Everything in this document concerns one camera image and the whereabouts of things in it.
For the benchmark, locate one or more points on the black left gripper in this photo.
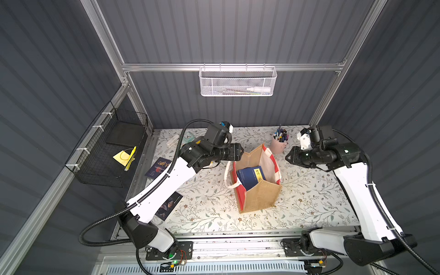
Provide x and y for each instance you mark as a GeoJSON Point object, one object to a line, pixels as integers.
{"type": "Point", "coordinates": [235, 151]}

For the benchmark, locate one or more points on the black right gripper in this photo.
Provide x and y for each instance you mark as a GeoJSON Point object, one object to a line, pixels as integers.
{"type": "Point", "coordinates": [292, 157]}

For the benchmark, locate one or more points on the blue book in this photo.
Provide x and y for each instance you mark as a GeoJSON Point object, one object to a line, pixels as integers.
{"type": "Point", "coordinates": [250, 177]}

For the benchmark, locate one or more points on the burlap canvas bag red panel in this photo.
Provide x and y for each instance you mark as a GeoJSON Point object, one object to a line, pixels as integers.
{"type": "Point", "coordinates": [265, 194]}

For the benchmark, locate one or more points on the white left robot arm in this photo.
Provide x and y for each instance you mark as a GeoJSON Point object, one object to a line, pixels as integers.
{"type": "Point", "coordinates": [189, 159]}

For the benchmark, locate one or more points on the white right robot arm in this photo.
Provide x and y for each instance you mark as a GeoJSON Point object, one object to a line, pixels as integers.
{"type": "Point", "coordinates": [379, 237]}

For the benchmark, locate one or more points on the small teal card box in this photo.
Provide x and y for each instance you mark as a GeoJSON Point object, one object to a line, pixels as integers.
{"type": "Point", "coordinates": [189, 137]}

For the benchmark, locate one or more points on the white eraser block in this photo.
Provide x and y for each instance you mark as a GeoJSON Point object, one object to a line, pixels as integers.
{"type": "Point", "coordinates": [172, 141]}

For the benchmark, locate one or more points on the pink pen holder cup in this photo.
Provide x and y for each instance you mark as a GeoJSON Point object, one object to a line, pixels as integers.
{"type": "Point", "coordinates": [279, 140]}

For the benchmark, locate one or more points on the floral table mat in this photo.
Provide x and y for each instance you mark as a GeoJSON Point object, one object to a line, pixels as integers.
{"type": "Point", "coordinates": [308, 199]}

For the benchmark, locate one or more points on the dark portrait book upper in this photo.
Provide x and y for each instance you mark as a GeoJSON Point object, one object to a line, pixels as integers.
{"type": "Point", "coordinates": [157, 168]}

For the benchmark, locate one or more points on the dark portrait book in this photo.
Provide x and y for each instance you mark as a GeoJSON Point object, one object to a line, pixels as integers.
{"type": "Point", "coordinates": [157, 168]}
{"type": "Point", "coordinates": [168, 206]}

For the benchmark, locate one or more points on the white marker in basket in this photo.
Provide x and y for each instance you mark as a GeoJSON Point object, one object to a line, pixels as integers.
{"type": "Point", "coordinates": [259, 90]}

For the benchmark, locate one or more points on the dark portrait book lower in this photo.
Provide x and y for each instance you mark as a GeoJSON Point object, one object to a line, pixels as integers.
{"type": "Point", "coordinates": [168, 206]}

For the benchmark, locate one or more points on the yellow pen in basket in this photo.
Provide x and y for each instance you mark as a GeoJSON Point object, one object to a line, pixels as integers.
{"type": "Point", "coordinates": [131, 158]}

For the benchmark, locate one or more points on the black tray in basket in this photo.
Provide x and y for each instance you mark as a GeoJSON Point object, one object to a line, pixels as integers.
{"type": "Point", "coordinates": [125, 134]}

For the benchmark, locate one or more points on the yellow sticky note pad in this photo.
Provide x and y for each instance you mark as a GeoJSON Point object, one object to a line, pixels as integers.
{"type": "Point", "coordinates": [122, 157]}

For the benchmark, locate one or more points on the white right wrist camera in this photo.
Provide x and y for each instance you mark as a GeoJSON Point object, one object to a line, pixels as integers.
{"type": "Point", "coordinates": [304, 139]}

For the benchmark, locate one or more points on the white wire mesh basket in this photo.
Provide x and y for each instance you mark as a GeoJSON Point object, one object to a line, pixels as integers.
{"type": "Point", "coordinates": [232, 81]}

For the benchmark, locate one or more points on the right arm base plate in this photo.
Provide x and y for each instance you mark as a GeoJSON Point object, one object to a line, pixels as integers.
{"type": "Point", "coordinates": [294, 247]}

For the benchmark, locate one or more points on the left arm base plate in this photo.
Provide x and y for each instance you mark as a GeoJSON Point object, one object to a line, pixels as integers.
{"type": "Point", "coordinates": [181, 250]}

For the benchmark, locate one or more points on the black wire wall basket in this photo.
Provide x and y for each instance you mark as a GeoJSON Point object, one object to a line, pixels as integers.
{"type": "Point", "coordinates": [93, 163]}

